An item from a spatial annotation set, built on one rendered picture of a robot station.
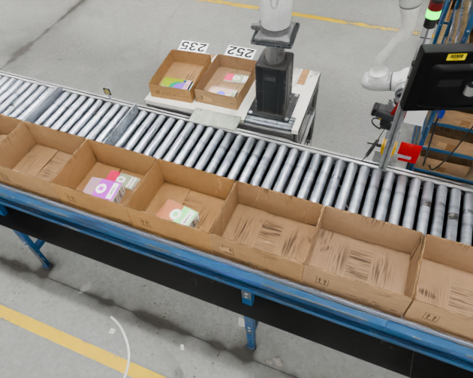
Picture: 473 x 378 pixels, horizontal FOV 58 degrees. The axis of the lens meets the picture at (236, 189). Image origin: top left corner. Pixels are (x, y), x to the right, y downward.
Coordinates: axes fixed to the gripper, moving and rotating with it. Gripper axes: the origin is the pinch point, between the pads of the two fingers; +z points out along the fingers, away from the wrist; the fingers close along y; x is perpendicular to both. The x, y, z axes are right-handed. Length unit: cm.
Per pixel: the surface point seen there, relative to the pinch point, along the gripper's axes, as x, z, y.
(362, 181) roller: 20.0, 29.0, -8.0
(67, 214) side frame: 4, 108, -129
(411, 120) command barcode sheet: -12.0, 12.7, 6.0
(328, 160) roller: 19.9, 21.1, -27.7
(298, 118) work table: 20, -5, -53
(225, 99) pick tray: 13, 0, -97
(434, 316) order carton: -3, 102, 28
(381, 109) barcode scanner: -13.9, 12.2, -8.6
